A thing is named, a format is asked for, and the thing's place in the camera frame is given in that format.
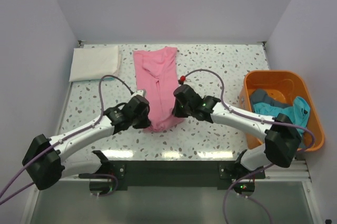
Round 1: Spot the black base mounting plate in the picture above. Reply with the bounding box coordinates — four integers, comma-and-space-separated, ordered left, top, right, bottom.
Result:
79, 160, 251, 192

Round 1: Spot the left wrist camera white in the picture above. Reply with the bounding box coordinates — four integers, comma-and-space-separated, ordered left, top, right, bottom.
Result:
131, 89, 146, 98

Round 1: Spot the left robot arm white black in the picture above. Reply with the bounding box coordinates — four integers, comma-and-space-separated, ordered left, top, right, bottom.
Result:
22, 89, 151, 190

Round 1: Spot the folded white t shirt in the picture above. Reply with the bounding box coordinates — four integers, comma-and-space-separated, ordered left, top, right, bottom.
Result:
69, 45, 121, 82

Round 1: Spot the purple cable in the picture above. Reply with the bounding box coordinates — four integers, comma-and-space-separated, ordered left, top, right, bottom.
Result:
0, 74, 148, 206
179, 68, 316, 224

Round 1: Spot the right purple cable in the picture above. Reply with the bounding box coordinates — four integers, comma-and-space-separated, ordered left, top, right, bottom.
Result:
179, 68, 316, 224

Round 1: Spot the orange plastic basket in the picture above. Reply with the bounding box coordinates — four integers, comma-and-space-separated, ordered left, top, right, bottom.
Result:
238, 70, 325, 153

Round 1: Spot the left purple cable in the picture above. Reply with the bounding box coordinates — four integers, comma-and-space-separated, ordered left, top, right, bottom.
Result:
0, 74, 148, 206

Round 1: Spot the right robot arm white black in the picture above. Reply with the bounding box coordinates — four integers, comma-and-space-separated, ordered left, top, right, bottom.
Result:
172, 85, 302, 178

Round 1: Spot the grey t shirt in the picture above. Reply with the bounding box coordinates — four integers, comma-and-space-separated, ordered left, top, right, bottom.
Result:
249, 89, 308, 150

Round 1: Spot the pink t shirt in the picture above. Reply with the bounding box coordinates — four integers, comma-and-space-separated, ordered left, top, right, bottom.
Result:
133, 47, 184, 132

